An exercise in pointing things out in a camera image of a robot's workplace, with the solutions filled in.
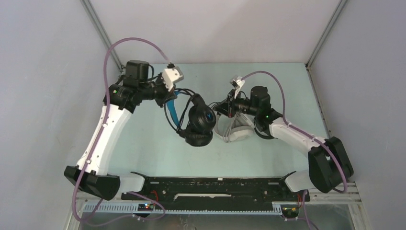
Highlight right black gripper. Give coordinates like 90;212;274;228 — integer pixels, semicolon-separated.
213;89;259;118

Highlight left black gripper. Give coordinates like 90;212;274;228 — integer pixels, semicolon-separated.
139;72;177;108

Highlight black blue headphones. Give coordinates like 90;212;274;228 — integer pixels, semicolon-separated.
164;88;216;147

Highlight white headphones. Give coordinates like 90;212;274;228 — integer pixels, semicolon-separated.
214;113;255;143

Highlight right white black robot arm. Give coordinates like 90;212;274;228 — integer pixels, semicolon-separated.
214;86;354;200

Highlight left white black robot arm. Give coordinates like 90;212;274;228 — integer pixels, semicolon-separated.
64;60;183;200

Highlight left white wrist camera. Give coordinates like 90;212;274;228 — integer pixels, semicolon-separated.
161;63;184;92

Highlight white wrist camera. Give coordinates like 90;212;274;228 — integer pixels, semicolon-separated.
230;75;245;99
161;63;184;92

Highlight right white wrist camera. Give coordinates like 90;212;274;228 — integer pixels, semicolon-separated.
230;75;245;99

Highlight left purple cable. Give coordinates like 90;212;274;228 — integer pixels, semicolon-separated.
71;37;173;228

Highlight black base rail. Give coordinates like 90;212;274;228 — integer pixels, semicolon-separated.
138;177;310;212

